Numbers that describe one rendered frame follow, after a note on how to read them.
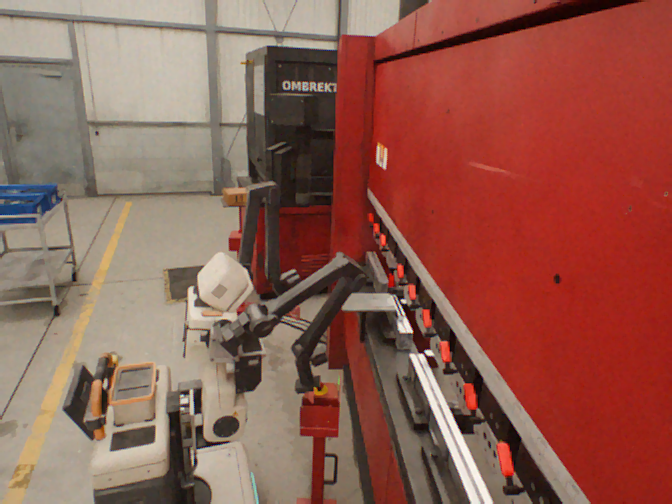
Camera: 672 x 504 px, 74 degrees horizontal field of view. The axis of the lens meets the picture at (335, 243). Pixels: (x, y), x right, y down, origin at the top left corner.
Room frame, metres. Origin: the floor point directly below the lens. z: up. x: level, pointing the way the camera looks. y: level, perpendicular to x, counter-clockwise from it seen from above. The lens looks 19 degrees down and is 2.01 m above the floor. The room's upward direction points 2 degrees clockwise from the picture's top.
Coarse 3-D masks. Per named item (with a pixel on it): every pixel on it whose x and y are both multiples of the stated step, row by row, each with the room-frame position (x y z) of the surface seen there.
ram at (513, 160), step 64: (384, 64) 2.61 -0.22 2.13; (448, 64) 1.51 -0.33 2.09; (512, 64) 1.07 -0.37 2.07; (576, 64) 0.82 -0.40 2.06; (640, 64) 0.67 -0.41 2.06; (384, 128) 2.47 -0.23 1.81; (448, 128) 1.44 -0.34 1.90; (512, 128) 1.02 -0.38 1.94; (576, 128) 0.79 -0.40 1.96; (640, 128) 0.64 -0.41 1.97; (384, 192) 2.34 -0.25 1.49; (448, 192) 1.37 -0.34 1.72; (512, 192) 0.97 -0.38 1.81; (576, 192) 0.75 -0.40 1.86; (640, 192) 0.61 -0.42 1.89; (448, 256) 1.30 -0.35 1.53; (512, 256) 0.92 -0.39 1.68; (576, 256) 0.71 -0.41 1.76; (640, 256) 0.58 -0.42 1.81; (448, 320) 1.23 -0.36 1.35; (512, 320) 0.87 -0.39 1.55; (576, 320) 0.67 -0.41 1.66; (640, 320) 0.55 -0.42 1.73; (512, 384) 0.82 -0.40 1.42; (576, 384) 0.64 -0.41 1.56; (640, 384) 0.52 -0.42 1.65; (576, 448) 0.60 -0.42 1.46; (640, 448) 0.49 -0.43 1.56
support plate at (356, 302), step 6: (354, 294) 2.10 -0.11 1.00; (360, 294) 2.11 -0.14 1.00; (366, 294) 2.11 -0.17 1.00; (378, 294) 2.12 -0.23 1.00; (384, 294) 2.12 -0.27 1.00; (348, 300) 2.03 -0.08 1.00; (354, 300) 2.04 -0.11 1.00; (360, 300) 2.04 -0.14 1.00; (342, 306) 1.96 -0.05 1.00; (348, 306) 1.97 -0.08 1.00; (354, 306) 1.97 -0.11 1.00; (360, 306) 1.97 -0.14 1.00; (366, 306) 1.98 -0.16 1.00; (378, 306) 1.98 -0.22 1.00; (384, 306) 1.98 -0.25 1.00; (390, 306) 1.98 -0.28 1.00
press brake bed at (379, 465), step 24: (360, 360) 2.09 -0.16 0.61; (360, 384) 2.04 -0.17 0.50; (360, 408) 1.99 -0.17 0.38; (384, 408) 1.48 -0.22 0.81; (360, 432) 2.18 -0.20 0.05; (384, 432) 1.43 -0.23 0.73; (360, 456) 2.00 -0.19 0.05; (384, 456) 1.40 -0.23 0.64; (360, 480) 1.87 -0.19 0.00; (384, 480) 1.36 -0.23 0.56
